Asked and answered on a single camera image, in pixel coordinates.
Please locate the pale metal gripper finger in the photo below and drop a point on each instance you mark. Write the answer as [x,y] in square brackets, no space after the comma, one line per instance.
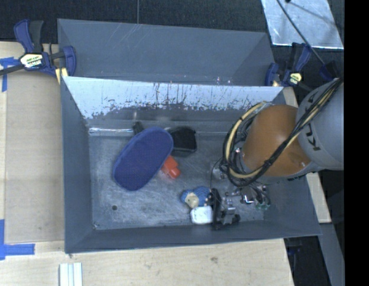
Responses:
[230,203]
[230,215]

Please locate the white rounded block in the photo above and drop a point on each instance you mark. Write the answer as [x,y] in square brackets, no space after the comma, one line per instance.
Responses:
[201,214]

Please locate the blue and yellow toy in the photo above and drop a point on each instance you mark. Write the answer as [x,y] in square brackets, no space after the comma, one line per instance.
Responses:
[196,196]

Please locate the red-orange plastic toy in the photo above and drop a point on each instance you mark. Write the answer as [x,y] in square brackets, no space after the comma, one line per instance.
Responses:
[171,168]

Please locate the grey metal bin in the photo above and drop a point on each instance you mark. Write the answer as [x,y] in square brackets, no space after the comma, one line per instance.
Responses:
[160,201]

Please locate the black rounded pouch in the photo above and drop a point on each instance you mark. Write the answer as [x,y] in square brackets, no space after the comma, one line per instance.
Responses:
[184,141]

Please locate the blue oval fabric pad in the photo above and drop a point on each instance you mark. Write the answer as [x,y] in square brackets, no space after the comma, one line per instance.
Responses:
[143,158]

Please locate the small black block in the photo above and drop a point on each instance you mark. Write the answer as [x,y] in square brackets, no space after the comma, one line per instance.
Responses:
[138,127]

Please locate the pale wood board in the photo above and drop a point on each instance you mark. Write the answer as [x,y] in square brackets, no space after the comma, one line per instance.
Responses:
[32,159]

